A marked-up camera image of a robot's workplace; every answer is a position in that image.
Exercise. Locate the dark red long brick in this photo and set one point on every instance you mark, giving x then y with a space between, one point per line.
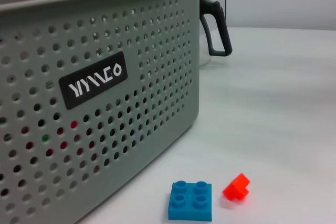
63 144

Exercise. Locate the green toy brick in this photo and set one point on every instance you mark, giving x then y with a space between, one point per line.
45 138

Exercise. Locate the grey perforated storage basket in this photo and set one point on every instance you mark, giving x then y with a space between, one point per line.
157 51

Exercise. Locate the blue toy brick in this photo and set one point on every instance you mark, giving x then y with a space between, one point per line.
190 203

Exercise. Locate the small red toy brick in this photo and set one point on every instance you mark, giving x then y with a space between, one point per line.
235 188

